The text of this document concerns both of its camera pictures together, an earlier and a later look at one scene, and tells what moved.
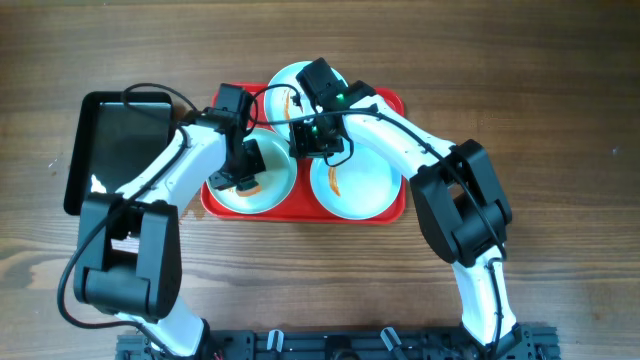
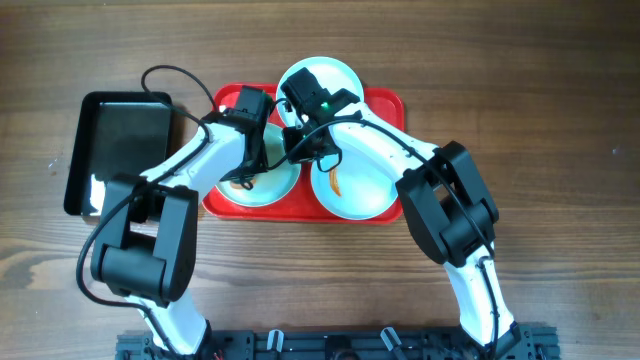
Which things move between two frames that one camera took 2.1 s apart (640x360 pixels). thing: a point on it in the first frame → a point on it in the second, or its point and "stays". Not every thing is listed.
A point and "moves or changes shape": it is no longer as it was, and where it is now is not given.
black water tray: x=116 y=138 stays
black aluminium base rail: x=527 y=343 stays
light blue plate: x=285 y=100 moves or changes shape
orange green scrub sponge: x=247 y=192 moves or changes shape
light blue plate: x=362 y=186 stays
